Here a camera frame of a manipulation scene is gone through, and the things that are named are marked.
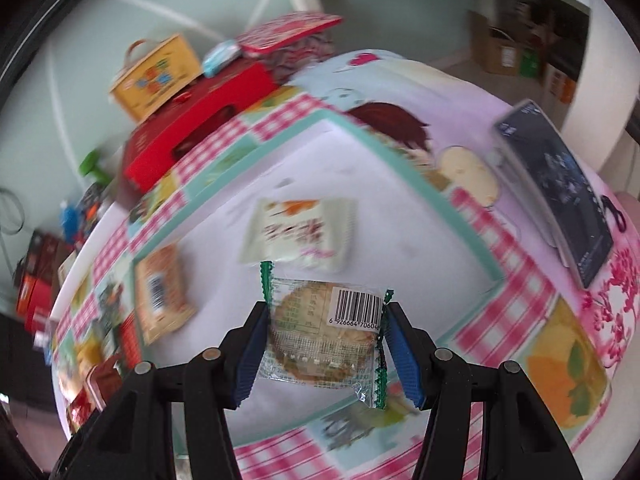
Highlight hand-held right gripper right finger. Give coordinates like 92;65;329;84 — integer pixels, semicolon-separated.
382;302;583;480

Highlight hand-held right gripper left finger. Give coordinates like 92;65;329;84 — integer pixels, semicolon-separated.
50;300;273;480

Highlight clear cookie packet green edges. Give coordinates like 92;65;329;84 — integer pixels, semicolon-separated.
255;260;396;409

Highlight white tray teal rim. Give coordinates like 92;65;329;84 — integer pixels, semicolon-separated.
127;109;506;448

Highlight blue bottle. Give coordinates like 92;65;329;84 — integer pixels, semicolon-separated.
60;200;84;241

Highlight orange red box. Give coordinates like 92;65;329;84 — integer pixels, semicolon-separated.
15;272;52;317

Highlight dark blue printed box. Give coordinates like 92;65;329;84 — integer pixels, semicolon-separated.
492;100;615;290

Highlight green dumbbell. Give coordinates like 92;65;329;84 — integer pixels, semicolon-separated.
79;150;114;187

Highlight yellow handbag shaped box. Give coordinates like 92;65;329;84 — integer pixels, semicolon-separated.
110;35;204;123

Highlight light blue face mask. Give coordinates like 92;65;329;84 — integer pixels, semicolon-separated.
201;40;244;79

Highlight green bag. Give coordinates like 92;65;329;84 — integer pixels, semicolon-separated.
520;50;544;79

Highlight red patterned gift box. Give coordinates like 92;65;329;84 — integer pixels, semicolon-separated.
236;11;344;86

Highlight brown cardboard box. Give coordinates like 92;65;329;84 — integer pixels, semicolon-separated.
470;10;532;77

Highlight black cord loop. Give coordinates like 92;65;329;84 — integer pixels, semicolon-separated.
600;195;626;233

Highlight black cable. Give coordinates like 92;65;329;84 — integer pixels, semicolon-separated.
0;187;26;234

